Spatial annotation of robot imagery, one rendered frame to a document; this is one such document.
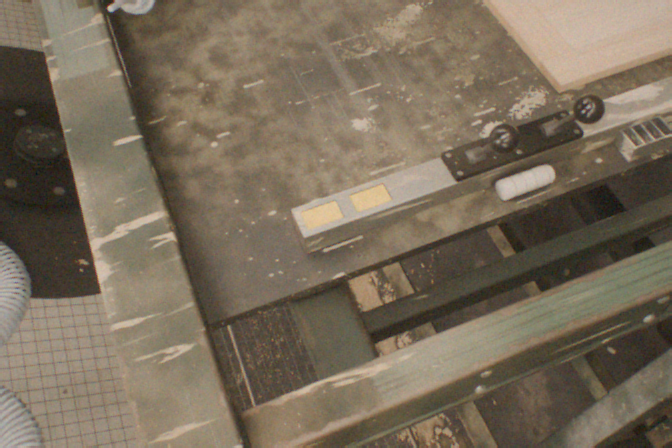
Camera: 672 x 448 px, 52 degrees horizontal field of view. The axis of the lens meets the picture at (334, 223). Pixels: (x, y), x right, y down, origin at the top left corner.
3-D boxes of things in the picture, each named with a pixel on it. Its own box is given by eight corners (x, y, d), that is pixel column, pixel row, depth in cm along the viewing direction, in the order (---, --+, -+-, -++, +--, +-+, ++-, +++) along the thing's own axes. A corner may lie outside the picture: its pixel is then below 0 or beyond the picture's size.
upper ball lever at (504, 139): (488, 166, 95) (530, 145, 82) (464, 175, 95) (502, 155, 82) (479, 140, 96) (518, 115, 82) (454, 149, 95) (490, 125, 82)
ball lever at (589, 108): (563, 139, 98) (616, 114, 84) (540, 147, 97) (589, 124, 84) (554, 114, 98) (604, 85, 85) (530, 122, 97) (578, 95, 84)
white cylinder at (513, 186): (503, 205, 95) (553, 186, 97) (507, 192, 93) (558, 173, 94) (493, 189, 97) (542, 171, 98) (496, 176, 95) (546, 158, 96)
